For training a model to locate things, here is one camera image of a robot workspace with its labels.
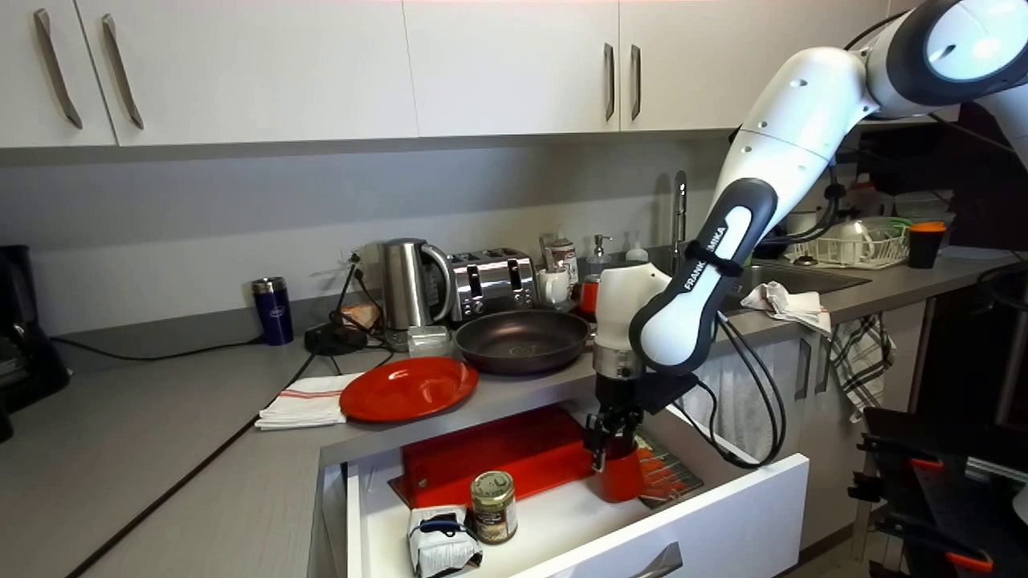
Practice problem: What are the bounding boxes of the drawer handle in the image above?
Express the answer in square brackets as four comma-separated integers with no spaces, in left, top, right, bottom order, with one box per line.
[631,542,685,578]

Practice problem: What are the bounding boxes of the colourful printed mat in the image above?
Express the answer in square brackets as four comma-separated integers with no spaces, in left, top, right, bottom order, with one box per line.
[634,432,704,510]

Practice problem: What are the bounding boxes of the blue travel mug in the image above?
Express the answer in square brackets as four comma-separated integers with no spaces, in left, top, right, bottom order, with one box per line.
[251,277,296,347]

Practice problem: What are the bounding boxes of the black cup with orange lid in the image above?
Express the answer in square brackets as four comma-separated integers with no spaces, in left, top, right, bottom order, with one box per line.
[907,221,949,270]

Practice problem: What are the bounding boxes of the hanging white towel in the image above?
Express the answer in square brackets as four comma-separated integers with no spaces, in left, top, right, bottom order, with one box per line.
[681,340,778,464]

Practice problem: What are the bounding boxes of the white mug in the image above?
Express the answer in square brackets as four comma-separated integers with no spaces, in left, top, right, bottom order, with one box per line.
[536,267,572,308]

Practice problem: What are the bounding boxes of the glass jar with gold lid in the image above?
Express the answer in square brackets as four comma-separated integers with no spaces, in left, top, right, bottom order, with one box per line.
[470,471,519,545]

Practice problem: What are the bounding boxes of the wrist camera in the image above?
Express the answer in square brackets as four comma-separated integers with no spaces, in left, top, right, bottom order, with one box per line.
[641,372,701,417]

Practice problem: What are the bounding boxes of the white wall cabinet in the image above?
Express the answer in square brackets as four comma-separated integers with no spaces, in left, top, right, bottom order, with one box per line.
[0,0,892,168]

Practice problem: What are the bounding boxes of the soap dispenser bottle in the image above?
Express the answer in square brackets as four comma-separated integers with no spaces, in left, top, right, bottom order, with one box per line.
[585,234,614,279]

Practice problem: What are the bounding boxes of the small clear plastic container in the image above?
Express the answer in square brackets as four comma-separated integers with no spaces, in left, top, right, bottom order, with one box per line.
[406,324,451,359]

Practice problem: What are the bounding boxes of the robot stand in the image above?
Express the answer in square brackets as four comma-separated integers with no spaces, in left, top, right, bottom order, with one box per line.
[846,405,1028,578]

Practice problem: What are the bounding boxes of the sink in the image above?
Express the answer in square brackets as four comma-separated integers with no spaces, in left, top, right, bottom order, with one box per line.
[721,260,873,312]

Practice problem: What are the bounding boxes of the red plate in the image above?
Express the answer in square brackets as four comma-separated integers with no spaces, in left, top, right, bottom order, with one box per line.
[339,356,480,424]

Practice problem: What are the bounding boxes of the black cable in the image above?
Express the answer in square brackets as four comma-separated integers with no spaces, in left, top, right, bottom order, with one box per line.
[51,335,267,363]

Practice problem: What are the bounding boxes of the folded white towel red stripes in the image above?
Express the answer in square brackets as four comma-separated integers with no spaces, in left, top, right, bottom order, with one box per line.
[255,372,364,431]

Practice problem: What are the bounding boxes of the red cup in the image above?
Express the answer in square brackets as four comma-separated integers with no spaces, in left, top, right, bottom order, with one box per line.
[594,437,645,504]

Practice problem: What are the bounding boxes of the red flat box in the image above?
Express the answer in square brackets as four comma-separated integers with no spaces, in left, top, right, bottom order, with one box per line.
[389,404,600,510]

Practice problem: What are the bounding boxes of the black frying pan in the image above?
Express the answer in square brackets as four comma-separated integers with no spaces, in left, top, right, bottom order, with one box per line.
[453,309,594,377]

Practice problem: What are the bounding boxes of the silver toaster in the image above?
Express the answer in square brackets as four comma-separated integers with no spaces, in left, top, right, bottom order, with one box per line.
[447,247,538,323]

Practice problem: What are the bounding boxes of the black coffee machine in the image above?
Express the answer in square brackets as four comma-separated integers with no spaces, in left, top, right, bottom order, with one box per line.
[0,244,72,444]

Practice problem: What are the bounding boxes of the steel electric kettle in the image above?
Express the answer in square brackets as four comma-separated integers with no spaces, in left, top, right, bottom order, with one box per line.
[379,238,455,332]

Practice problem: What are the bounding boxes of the white drawer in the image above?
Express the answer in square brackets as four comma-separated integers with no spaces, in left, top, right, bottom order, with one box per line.
[308,397,810,578]

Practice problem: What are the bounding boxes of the jar with utensils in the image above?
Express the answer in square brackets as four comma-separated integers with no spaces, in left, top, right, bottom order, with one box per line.
[539,234,580,285]

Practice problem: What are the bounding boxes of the chrome tap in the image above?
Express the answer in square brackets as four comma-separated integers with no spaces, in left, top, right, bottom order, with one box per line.
[670,169,690,275]

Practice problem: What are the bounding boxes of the brown bread piece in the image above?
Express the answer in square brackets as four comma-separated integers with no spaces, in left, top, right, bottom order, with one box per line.
[341,302,383,332]

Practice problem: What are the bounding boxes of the crumpled white cloth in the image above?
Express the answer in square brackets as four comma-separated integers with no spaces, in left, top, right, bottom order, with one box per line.
[740,280,834,339]

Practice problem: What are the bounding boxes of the checked dish towel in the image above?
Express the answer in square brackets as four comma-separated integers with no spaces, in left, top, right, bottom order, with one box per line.
[830,314,898,424]

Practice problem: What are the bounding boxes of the wall cabinet door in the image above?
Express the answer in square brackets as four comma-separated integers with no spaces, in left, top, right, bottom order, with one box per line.
[75,0,420,148]
[0,0,118,150]
[401,0,622,138]
[618,0,891,133]

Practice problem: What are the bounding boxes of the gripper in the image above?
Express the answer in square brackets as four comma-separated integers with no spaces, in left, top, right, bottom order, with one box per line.
[583,374,645,473]

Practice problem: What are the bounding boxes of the white dish rack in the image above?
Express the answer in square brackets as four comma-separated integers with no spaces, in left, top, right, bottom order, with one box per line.
[789,215,914,271]

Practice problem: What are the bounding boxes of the white packet with clip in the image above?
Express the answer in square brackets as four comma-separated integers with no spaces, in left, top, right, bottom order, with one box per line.
[406,505,483,578]

